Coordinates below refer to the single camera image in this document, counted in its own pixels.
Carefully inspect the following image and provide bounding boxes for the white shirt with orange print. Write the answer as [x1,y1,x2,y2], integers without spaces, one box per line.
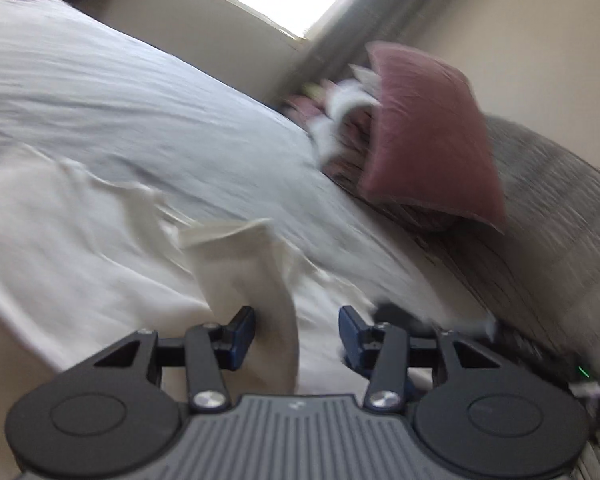
[0,146,483,406]

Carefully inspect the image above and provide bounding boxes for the grey bed sheet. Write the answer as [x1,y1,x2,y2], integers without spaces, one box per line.
[0,0,432,311]

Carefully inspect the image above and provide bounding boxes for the pink velvet pillow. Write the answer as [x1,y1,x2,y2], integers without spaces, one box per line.
[358,41,507,232]

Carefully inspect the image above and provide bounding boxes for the grey curtain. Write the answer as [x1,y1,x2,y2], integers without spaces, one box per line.
[270,0,451,107]

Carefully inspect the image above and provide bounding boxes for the folded pink white quilt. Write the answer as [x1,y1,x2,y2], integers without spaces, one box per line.
[283,65,380,194]

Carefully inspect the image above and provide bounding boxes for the grey quilted headboard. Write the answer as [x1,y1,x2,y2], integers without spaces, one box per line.
[419,114,600,411]

